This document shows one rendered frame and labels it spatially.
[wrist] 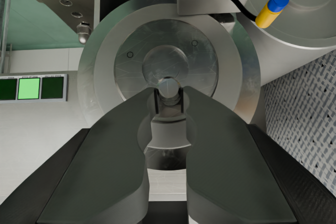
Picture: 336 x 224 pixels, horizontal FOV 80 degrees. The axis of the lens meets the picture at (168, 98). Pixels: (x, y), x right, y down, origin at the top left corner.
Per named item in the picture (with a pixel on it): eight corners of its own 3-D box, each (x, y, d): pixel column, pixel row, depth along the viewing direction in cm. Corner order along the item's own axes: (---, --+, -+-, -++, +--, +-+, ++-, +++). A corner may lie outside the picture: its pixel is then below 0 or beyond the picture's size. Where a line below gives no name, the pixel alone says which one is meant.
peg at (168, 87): (153, 78, 11) (178, 73, 11) (158, 88, 14) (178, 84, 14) (158, 103, 11) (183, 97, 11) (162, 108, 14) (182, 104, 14)
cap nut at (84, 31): (88, 24, 50) (87, 41, 50) (94, 31, 54) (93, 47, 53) (73, 24, 51) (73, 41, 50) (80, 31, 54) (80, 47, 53)
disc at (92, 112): (198, -40, 18) (300, 107, 15) (197, -35, 18) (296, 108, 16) (47, 44, 17) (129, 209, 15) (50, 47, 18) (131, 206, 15)
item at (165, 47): (207, 8, 15) (229, 110, 14) (204, 23, 17) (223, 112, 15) (106, 27, 15) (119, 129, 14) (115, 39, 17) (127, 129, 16)
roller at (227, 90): (192, -22, 16) (273, 98, 15) (183, 69, 42) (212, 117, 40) (67, 47, 16) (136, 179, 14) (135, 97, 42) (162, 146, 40)
